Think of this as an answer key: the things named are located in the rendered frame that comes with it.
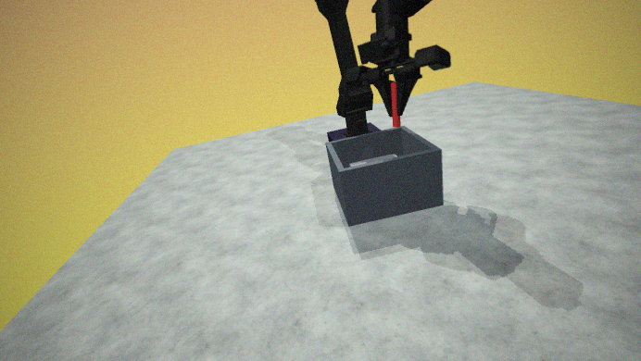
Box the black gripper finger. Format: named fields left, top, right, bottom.
left=394, top=70, right=422, bottom=116
left=367, top=77, right=395, bottom=117

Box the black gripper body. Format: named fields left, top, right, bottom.
left=345, top=22, right=450, bottom=86

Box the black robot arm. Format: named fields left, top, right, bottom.
left=314, top=0, right=432, bottom=138

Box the red peg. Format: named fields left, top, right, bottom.
left=391, top=82, right=401, bottom=127

